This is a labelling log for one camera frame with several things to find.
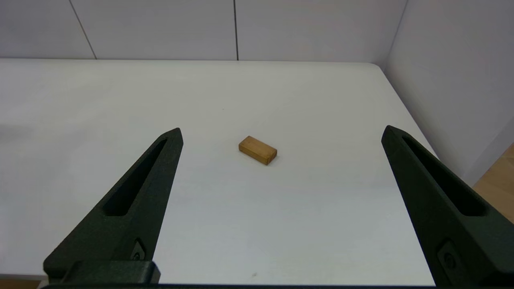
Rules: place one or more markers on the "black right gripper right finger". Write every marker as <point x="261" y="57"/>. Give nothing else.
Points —
<point x="461" y="237"/>

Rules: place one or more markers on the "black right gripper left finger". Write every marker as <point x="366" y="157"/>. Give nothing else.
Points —
<point x="132" y="224"/>

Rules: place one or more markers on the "rectangular wooden building block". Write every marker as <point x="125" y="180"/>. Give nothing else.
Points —
<point x="257" y="149"/>

